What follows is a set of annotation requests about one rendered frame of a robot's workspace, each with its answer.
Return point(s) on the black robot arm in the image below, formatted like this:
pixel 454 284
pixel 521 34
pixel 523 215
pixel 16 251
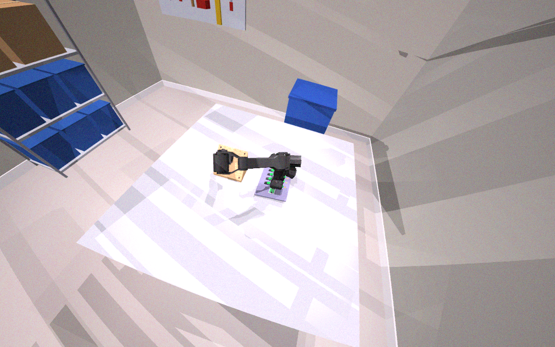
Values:
pixel 281 161

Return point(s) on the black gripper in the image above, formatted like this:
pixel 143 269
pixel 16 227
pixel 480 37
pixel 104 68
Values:
pixel 277 181

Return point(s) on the pale lavender switch panel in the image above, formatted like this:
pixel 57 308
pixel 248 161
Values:
pixel 264 190

